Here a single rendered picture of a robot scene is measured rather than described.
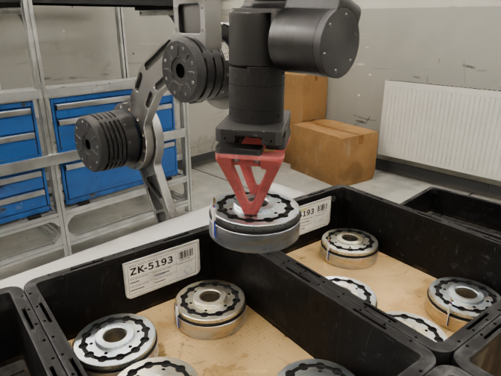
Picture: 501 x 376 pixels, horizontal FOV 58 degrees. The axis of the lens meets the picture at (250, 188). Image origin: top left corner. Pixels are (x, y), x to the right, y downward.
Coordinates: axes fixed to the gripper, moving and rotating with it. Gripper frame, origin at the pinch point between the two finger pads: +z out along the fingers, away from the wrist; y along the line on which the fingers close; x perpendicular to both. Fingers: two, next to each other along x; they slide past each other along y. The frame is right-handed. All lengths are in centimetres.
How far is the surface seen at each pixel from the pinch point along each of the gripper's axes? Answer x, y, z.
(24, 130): 131, 140, 35
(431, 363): -19.0, -9.5, 11.6
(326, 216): -9.0, 35.2, 17.8
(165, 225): 34, 61, 37
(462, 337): -23.0, -5.0, 11.6
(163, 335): 12.6, 1.7, 22.4
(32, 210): 133, 137, 76
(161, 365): 9.6, -6.7, 19.3
